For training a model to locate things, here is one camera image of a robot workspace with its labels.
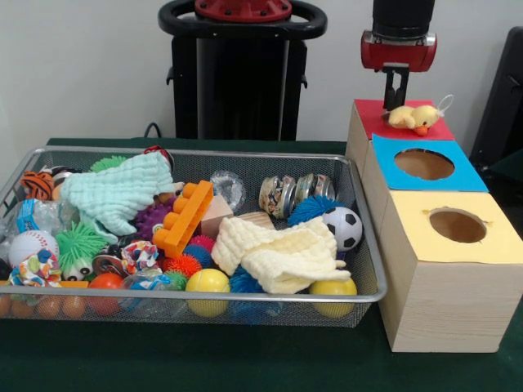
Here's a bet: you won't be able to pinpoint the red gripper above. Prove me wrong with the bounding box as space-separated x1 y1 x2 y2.
360 30 438 111

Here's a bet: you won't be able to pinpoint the yellow plush duck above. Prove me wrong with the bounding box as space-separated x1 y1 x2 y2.
382 94 455 136

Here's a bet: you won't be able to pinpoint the cream waffle cloth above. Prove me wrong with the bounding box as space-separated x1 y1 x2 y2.
211 216 352 295

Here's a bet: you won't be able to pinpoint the mint green waffle cloth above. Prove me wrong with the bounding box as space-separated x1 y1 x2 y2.
60 152 176 237

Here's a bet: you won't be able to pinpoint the silver mesh bin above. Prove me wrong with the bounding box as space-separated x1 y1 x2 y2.
0 145 388 330

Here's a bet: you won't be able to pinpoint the wooden box three holes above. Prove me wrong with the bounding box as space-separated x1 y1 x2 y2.
345 98 523 353

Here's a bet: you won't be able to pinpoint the black upright panel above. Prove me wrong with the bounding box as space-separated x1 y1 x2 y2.
468 26 523 167

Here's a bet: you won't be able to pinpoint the crushed printed metal can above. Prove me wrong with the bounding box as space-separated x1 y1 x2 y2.
294 173 336 204

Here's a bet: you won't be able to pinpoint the dark green table cloth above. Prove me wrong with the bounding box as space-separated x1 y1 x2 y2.
0 137 523 392
486 149 523 175

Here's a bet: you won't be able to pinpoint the black white soccer ball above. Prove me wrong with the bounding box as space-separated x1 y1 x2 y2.
322 207 364 251

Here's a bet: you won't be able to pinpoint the silver metal can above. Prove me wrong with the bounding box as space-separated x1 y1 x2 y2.
259 175 297 220

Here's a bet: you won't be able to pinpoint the plain yellow ball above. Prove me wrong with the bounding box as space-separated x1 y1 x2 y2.
309 278 359 319

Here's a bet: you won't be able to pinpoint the plain wooden block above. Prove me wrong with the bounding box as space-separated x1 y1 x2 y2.
199 194 235 238

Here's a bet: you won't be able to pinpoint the orange toy building block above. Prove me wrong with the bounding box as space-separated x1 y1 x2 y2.
152 180 215 259

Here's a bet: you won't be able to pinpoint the yellow seamed ball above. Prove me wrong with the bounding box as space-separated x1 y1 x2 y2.
184 268 231 318

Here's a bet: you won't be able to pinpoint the white baseball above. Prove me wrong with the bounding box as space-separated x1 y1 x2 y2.
7 229 60 269

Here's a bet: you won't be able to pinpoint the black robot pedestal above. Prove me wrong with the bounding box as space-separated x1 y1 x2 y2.
158 0 328 142

